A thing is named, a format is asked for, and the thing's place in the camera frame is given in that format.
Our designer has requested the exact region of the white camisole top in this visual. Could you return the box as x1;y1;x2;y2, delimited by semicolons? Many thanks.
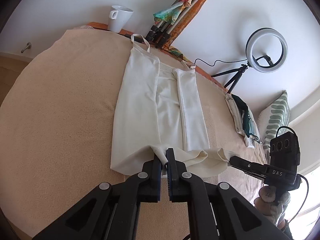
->
111;42;233;178

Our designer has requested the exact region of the folded clothes stack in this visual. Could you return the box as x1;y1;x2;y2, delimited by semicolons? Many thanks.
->
225;93;263;148

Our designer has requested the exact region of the gloved right hand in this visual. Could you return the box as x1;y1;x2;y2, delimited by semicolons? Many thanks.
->
254;186;291;229

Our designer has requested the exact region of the green striped pillow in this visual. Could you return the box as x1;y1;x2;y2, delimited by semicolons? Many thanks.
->
257;91;290;159

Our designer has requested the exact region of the beige fleece blanket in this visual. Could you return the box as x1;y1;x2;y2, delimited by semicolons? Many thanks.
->
1;29;266;239

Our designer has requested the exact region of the grey folded tripod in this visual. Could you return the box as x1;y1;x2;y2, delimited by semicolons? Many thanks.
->
145;0;208;49

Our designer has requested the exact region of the colourful orange scarf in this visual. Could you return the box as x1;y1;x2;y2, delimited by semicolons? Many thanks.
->
152;0;213;61

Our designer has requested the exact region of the white ceramic mug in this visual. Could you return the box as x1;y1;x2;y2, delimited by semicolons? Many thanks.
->
108;5;134;33

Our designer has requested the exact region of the metal door stopper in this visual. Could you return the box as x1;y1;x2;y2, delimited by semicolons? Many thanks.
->
21;42;32;54

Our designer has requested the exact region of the black camera box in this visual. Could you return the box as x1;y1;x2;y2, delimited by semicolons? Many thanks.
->
270;126;300;173

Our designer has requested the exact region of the black ring light tripod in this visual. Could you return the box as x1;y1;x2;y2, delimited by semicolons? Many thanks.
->
211;63;251;94

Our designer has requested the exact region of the white ring light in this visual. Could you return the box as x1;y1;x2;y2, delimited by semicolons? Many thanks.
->
245;28;289;74

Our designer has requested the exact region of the black power cable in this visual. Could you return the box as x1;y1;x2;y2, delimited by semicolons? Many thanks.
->
88;24;251;68

